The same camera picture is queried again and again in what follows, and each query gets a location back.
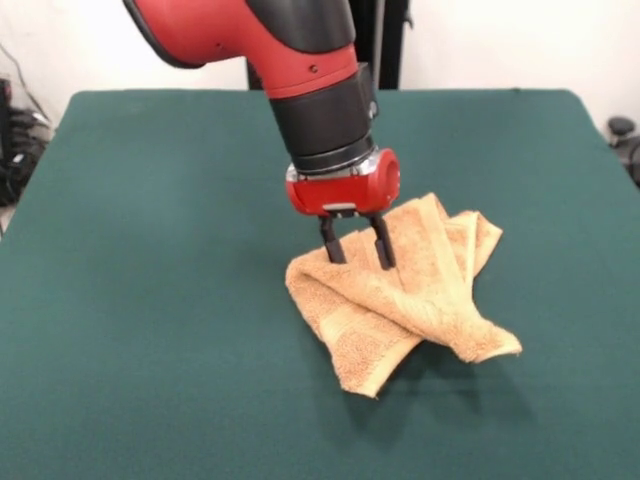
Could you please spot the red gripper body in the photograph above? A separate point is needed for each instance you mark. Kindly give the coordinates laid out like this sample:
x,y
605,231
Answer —
x,y
350,192

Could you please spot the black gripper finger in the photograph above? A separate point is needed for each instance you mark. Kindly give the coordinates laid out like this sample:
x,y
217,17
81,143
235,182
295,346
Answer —
x,y
331,242
383,245

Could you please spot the orange terry towel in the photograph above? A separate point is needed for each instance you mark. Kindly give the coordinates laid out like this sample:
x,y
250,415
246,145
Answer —
x,y
360,320

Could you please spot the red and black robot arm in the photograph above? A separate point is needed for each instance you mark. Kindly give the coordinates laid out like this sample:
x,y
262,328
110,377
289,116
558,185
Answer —
x,y
320,120

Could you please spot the dark green table cloth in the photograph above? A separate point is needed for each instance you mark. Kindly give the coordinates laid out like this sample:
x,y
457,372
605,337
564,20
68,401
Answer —
x,y
150,300

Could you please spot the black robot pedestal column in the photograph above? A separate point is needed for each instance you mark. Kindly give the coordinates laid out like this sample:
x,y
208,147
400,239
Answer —
x,y
392,40

